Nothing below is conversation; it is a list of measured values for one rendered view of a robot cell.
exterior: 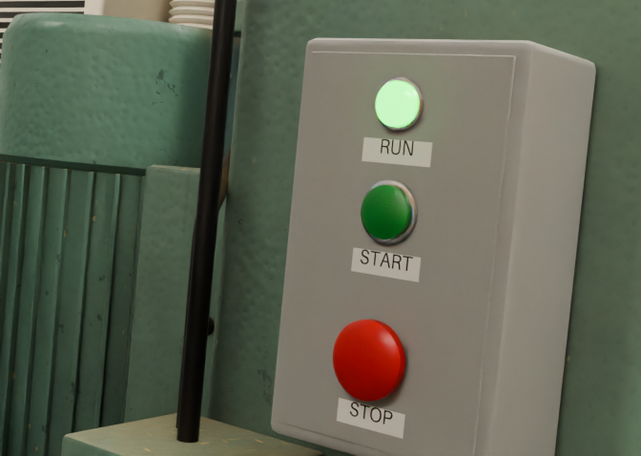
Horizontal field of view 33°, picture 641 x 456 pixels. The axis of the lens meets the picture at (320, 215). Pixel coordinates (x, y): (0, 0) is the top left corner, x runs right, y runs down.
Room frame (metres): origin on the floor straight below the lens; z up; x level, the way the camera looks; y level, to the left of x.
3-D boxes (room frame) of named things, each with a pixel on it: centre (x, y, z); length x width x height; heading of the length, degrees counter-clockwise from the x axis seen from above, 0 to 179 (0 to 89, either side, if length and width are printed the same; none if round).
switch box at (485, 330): (0.43, -0.04, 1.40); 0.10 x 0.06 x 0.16; 54
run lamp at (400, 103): (0.40, -0.02, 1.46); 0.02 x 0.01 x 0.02; 54
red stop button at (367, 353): (0.40, -0.02, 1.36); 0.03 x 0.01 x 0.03; 54
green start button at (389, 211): (0.40, -0.02, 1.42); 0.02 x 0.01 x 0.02; 54
